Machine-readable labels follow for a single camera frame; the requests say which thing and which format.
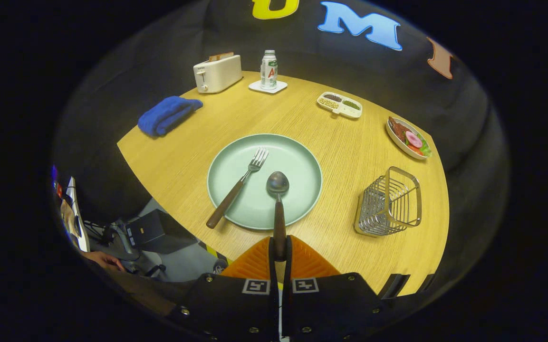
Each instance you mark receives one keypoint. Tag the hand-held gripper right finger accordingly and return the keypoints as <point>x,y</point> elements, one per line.
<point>287,304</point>

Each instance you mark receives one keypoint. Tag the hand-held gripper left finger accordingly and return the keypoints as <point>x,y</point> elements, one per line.
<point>274,304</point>

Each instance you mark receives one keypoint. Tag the black box under table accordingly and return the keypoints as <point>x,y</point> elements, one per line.
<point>159,232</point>

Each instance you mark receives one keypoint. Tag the pale green plate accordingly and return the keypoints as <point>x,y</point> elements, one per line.
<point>297,166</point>

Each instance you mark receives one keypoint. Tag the white plate of food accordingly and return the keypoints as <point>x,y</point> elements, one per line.
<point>395,140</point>

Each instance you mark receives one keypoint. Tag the red tomato slice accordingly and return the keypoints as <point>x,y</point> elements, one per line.
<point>415,149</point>

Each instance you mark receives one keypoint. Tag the white divided dish of beans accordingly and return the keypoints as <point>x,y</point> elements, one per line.
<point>350,111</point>

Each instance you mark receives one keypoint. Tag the brown meat pieces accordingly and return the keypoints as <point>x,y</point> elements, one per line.
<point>397,128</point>

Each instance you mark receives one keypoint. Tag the green lettuce leaf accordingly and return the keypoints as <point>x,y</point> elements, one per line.
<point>426,149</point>

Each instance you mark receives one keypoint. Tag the pink round food slice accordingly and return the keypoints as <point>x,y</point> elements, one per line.
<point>414,139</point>

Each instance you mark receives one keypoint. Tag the display screen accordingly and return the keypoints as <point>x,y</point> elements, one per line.
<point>76,223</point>

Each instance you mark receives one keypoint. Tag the blue folded towel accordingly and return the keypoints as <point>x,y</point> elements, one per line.
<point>167,116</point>

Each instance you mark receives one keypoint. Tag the white square coaster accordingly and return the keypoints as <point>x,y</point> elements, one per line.
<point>254,86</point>

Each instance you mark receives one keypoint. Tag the white bottle with red label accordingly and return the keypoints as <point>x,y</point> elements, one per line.
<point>269,71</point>

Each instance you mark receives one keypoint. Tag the white toaster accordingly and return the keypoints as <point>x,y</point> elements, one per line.
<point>219,73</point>

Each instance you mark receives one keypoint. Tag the brown toast slice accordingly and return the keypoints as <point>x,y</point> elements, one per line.
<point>221,56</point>

